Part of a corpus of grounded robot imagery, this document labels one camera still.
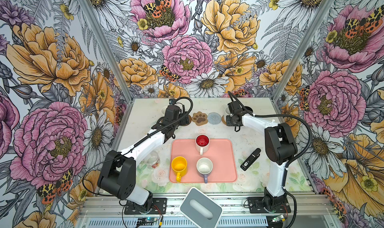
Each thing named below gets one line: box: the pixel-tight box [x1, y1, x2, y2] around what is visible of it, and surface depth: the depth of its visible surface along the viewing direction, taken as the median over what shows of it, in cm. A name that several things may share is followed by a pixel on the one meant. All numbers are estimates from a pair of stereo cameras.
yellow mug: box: [171, 156, 188, 183], surface depth 81 cm
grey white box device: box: [180, 187, 223, 228], surface depth 71 cm
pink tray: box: [169, 139, 237, 183], surface depth 92 cm
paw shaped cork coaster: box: [191, 111, 208, 126], surface depth 111 cm
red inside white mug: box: [195, 134, 210, 156], surface depth 91 cm
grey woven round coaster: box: [207, 112, 222, 125], surface depth 111 cm
